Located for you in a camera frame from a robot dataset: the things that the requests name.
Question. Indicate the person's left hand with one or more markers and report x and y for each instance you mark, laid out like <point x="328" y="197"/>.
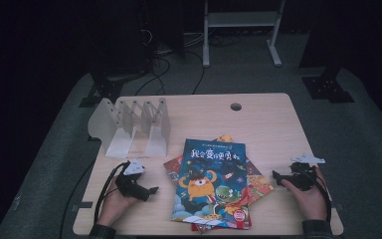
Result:
<point x="112" y="205"/>

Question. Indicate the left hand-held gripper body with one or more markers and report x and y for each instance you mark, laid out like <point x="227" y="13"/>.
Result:
<point x="129" y="187"/>

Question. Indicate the white metal stand frame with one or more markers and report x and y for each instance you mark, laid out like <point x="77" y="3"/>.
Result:
<point x="242" y="19"/>

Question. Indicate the person's right hand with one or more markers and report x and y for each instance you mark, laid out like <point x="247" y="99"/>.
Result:
<point x="311" y="204"/>

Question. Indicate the black stand with square base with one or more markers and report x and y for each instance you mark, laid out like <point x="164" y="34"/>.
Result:
<point x="328" y="89"/>

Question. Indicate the clear acrylic book rack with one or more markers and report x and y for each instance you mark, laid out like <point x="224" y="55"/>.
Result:
<point x="122" y="132"/>

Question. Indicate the blue monster picture book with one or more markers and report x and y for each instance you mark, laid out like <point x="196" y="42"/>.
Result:
<point x="212" y="186"/>

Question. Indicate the red picture book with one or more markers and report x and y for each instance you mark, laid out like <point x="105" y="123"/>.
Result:
<point x="205" y="227"/>

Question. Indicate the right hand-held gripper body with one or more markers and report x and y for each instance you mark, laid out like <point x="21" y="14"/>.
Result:
<point x="303" y="179"/>

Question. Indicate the light blue animal picture book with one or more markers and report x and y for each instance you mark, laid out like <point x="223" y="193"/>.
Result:
<point x="258" y="186"/>

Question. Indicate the grey table bracket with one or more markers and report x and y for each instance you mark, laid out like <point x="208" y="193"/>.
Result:
<point x="336" y="206"/>
<point x="82" y="205"/>

